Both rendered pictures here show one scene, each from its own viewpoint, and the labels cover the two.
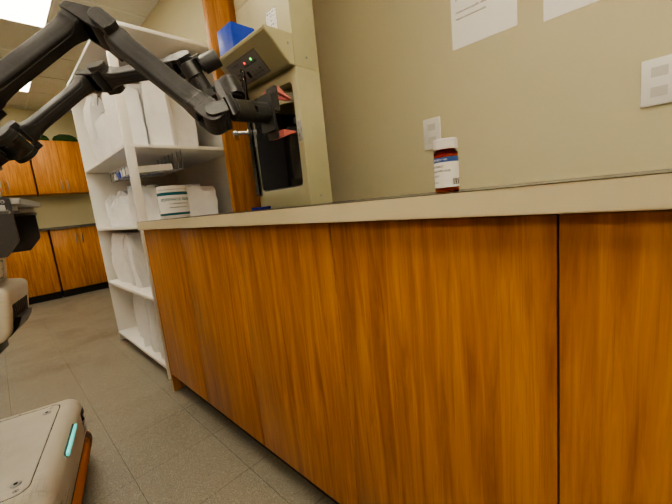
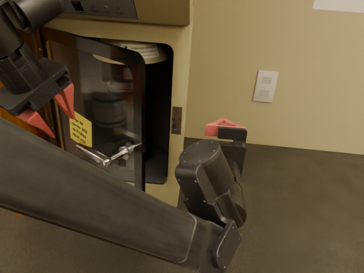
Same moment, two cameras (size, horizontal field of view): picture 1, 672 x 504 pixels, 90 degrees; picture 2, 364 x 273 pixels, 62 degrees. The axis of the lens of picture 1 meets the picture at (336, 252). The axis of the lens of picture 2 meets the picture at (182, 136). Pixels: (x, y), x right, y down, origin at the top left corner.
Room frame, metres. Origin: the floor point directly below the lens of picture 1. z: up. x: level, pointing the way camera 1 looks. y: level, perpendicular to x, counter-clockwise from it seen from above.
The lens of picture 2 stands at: (0.76, 0.49, 1.50)
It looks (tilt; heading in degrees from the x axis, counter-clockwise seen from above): 29 degrees down; 318
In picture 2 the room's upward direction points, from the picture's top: 4 degrees clockwise
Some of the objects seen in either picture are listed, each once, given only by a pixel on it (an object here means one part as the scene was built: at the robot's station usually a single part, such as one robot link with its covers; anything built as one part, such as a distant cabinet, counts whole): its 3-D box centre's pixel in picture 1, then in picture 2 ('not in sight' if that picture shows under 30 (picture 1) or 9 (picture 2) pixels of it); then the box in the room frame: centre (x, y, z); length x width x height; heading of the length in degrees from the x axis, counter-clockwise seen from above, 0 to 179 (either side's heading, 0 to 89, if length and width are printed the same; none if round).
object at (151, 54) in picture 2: (294, 101); (131, 43); (1.39, 0.10, 1.34); 0.18 x 0.18 x 0.05
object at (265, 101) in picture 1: (260, 112); (222, 178); (1.01, 0.17, 1.21); 0.07 x 0.07 x 0.10; 46
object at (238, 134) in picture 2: (278, 102); (223, 137); (1.06, 0.12, 1.25); 0.09 x 0.07 x 0.07; 136
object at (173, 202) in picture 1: (173, 202); not in sight; (1.63, 0.74, 1.01); 0.13 x 0.13 x 0.15
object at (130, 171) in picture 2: (251, 141); (90, 136); (1.29, 0.27, 1.19); 0.30 x 0.01 x 0.40; 11
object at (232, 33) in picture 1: (237, 43); not in sight; (1.36, 0.28, 1.55); 0.10 x 0.10 x 0.09; 45
